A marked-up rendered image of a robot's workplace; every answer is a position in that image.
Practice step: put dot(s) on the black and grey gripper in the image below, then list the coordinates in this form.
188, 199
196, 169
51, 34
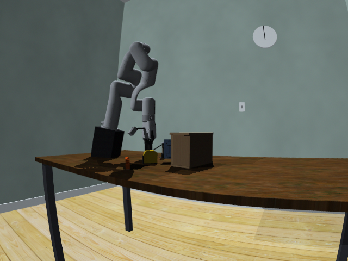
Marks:
149, 133

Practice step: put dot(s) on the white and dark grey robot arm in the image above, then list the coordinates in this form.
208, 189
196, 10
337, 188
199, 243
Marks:
138, 53

